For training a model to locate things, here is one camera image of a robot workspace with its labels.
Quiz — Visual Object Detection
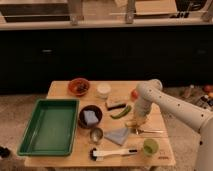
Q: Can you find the yellow banana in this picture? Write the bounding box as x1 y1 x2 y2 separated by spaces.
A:
125 121 137 128

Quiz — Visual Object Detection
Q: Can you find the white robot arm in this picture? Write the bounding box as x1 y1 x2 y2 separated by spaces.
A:
134 79 213 171

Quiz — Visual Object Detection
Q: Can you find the green plastic cup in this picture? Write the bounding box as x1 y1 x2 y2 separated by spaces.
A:
143 138 159 157

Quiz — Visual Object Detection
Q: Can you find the small metal cup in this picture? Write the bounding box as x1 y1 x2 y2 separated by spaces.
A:
90 127 103 144

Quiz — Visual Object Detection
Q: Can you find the white cup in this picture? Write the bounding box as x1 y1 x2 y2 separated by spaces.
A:
97 83 111 99

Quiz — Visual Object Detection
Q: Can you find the metal fork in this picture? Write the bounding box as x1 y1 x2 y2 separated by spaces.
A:
131 128 163 135

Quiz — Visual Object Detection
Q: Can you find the green pepper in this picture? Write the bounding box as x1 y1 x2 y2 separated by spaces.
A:
110 105 132 119

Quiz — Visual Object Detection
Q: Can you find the blue grey cloth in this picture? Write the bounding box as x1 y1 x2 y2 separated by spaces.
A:
104 127 130 146

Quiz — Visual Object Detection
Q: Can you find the red tomato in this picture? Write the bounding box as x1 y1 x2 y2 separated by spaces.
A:
131 89 138 100

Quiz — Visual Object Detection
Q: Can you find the black and tan sponge block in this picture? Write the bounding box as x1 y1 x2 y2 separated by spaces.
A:
105 99 126 111

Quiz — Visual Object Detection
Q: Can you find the wooden table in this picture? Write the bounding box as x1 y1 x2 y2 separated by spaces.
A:
24 80 177 168

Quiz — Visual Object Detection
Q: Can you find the blue sponge in bowl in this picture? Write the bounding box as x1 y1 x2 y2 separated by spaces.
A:
83 110 98 125

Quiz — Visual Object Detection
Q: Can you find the dark brown bowl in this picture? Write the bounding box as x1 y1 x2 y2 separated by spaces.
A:
79 105 102 129

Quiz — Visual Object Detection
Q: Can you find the orange bowl with dark items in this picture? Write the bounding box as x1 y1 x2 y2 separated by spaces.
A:
68 78 90 96

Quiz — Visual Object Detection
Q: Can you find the dark cabinet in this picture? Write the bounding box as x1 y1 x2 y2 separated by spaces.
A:
0 26 213 94

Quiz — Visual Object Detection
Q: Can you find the green plastic tray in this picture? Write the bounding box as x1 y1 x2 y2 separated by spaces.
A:
17 99 79 156

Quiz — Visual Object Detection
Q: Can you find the black object on floor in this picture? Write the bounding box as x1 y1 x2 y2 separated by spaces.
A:
0 146 11 158

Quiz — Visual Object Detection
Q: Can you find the white handled black brush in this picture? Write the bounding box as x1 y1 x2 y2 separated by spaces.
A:
89 148 138 161

